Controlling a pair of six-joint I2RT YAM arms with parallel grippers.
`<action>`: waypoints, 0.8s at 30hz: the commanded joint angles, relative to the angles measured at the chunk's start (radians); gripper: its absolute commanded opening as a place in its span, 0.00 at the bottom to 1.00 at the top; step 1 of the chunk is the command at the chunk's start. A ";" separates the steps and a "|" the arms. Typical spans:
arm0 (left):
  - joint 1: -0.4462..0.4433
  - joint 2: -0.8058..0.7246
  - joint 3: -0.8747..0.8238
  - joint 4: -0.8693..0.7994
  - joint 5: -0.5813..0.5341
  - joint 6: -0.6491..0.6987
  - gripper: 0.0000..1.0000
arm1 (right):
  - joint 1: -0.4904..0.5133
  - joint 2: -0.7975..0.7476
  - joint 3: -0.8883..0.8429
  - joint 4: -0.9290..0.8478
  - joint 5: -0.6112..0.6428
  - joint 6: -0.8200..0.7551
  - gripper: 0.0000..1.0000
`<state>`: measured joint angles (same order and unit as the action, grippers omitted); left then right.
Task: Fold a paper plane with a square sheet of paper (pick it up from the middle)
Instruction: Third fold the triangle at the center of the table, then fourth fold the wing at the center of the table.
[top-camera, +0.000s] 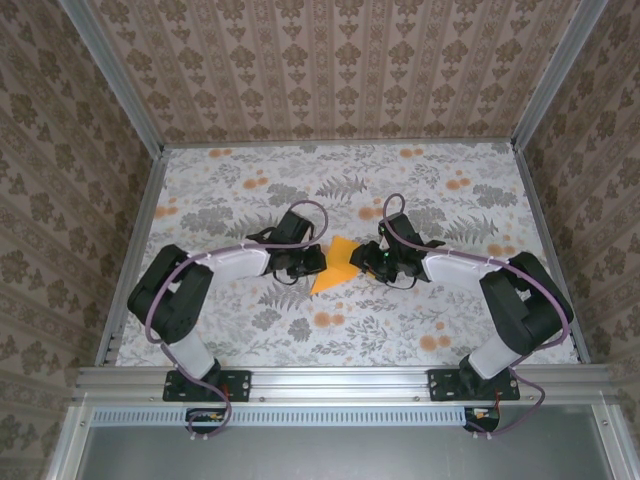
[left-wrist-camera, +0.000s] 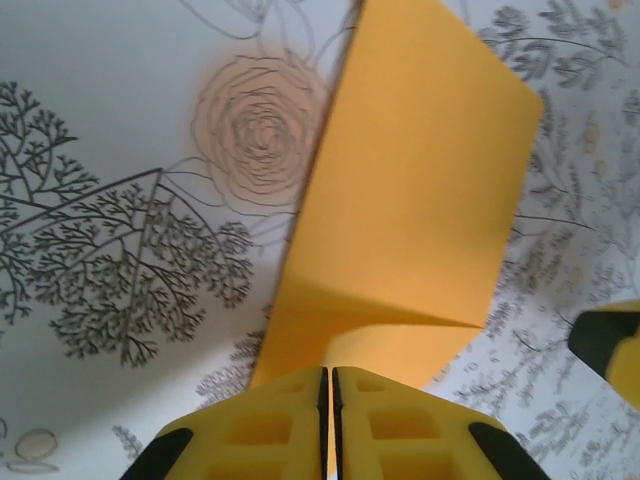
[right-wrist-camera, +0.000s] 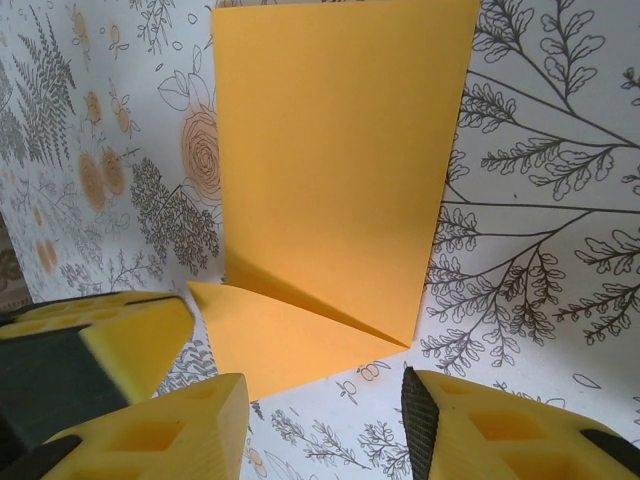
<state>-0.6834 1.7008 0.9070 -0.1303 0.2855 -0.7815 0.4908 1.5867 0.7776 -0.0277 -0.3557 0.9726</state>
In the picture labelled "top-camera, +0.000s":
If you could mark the yellow paper sheet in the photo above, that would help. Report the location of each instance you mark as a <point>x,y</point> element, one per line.
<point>337,265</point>

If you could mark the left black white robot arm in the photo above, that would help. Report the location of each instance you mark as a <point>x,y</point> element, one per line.
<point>170,295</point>

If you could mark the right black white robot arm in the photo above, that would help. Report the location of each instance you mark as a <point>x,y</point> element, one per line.
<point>530,310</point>

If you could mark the floral printed table cover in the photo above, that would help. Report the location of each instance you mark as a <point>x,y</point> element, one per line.
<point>350,175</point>

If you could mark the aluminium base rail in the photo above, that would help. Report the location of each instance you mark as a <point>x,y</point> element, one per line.
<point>340,385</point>

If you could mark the aluminium table end rail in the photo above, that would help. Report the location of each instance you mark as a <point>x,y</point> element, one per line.
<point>340,144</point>

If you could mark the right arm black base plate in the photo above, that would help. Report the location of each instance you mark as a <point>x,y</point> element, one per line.
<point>442,385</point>

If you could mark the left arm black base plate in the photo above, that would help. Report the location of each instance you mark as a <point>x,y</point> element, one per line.
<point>240,385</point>

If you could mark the aluminium table side rail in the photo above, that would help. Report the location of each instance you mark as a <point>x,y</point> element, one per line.
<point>550,250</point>
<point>135,250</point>

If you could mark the aluminium frame post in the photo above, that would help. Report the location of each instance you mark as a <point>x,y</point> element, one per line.
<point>115,80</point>
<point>555,75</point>

